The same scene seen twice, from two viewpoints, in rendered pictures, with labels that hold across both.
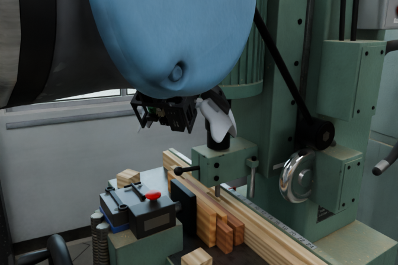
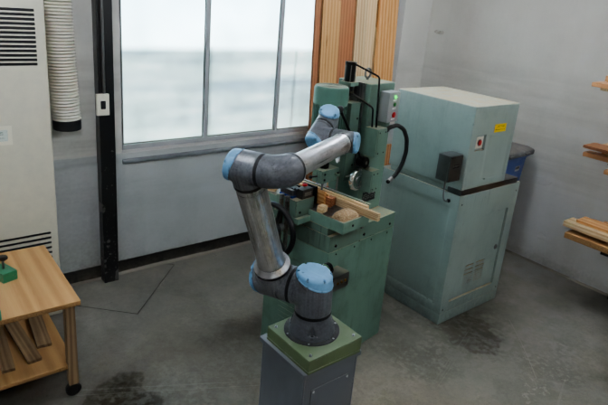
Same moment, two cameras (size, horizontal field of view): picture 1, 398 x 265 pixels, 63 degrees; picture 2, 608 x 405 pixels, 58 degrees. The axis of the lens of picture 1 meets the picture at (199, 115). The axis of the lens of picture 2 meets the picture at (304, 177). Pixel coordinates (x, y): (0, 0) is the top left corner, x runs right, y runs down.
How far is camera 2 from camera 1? 2.21 m
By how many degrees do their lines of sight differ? 16
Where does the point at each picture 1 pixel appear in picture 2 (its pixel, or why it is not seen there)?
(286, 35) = (352, 124)
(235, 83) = not seen: hidden behind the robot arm
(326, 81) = (366, 142)
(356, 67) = (376, 137)
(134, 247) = (300, 202)
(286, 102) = not seen: hidden behind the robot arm
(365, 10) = (381, 114)
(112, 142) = (195, 175)
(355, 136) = (378, 164)
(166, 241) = (309, 202)
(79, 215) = (165, 239)
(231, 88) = not seen: hidden behind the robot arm
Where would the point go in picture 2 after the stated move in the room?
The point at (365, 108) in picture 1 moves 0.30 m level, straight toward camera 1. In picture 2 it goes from (380, 152) to (374, 168)
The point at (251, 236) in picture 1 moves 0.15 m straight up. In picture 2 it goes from (338, 201) to (342, 174)
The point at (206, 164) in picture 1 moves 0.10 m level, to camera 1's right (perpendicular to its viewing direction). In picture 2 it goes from (321, 174) to (339, 174)
